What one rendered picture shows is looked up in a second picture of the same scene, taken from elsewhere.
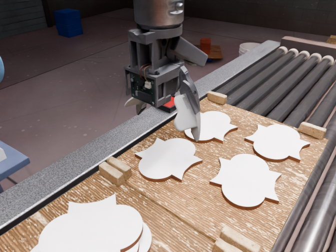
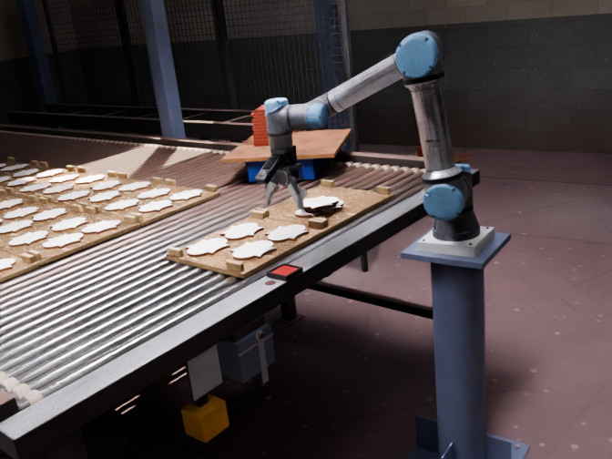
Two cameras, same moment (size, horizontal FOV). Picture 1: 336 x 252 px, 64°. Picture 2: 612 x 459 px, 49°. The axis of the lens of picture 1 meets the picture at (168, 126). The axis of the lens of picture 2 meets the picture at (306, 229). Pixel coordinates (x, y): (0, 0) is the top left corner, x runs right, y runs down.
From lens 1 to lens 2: 255 cm
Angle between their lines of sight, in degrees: 127
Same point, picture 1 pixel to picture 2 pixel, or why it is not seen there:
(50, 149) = not seen: outside the picture
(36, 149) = not seen: outside the picture
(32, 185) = (370, 227)
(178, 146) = (279, 236)
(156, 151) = (294, 232)
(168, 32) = not seen: hidden behind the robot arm
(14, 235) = (357, 210)
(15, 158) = (410, 250)
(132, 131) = (316, 253)
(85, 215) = (322, 203)
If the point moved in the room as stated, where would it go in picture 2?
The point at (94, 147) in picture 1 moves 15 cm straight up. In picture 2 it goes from (342, 242) to (339, 198)
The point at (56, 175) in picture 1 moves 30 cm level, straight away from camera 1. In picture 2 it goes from (359, 230) to (415, 255)
